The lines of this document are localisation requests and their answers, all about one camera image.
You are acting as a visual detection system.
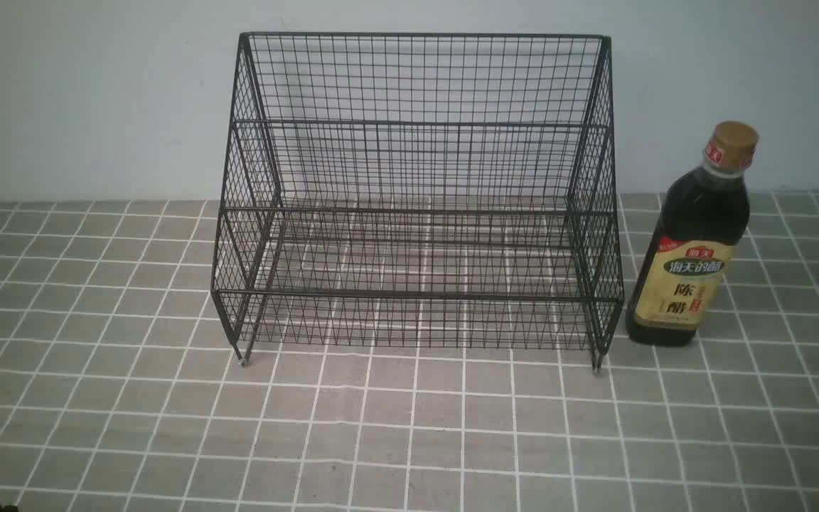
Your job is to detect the dark vinegar bottle yellow label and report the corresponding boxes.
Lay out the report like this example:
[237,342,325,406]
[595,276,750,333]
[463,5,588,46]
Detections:
[625,121,759,347]

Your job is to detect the black wire mesh rack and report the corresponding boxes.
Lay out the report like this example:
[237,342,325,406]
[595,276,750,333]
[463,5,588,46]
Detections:
[209,31,625,373]

